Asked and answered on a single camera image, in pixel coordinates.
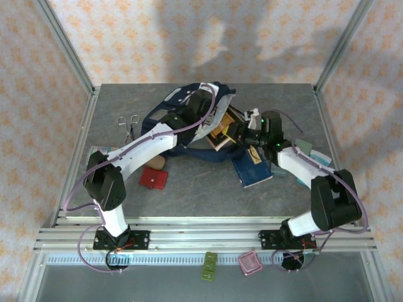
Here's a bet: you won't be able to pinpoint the navy blue backpack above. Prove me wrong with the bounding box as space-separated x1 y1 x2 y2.
140 82 253 163

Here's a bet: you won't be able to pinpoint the blue hardcover book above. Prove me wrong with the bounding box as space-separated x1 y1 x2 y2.
232 147 273 189

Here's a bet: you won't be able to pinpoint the tan pencil case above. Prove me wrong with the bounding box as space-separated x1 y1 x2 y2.
147 155 167 171

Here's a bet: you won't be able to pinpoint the pink square plastic case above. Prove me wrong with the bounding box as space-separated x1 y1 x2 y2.
237 250 264 277

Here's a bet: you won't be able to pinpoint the grey-green snap pouch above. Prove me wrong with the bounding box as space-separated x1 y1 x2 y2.
294 140 314 157

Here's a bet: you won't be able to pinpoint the light blue white packet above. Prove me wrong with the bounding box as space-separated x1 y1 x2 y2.
295 149 333 186

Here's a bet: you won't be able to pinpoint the metal scissor tongs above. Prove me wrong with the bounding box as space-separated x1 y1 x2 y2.
116 115 141 144

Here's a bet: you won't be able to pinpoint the red snap wallet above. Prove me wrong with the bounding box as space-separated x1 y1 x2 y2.
139 166 169 191

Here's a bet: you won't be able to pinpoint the aluminium side rail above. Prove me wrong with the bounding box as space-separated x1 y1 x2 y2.
313 84 360 227
52 87 101 227

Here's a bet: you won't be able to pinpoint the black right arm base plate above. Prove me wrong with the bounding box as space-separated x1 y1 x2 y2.
258 229 317 252

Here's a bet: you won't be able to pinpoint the aluminium front rail beam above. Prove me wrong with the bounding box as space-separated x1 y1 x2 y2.
33 216 377 252

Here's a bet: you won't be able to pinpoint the aluminium frame post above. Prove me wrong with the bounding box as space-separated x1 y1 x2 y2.
33 0 96 95
314 0 375 92

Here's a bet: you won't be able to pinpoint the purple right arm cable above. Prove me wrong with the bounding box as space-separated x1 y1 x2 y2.
267 109 370 273

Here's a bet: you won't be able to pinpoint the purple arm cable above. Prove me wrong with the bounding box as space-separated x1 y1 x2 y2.
62 82 221 274
267 109 370 273

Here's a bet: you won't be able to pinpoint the black round cable port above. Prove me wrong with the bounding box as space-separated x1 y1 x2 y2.
280 250 317 272

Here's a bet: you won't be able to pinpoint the slotted grey cable duct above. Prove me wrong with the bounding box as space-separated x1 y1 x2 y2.
47 254 363 266

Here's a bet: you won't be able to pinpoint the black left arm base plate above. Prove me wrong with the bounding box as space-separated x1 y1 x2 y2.
93 229 151 252

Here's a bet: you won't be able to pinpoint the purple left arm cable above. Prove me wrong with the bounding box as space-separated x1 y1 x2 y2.
62 82 221 274

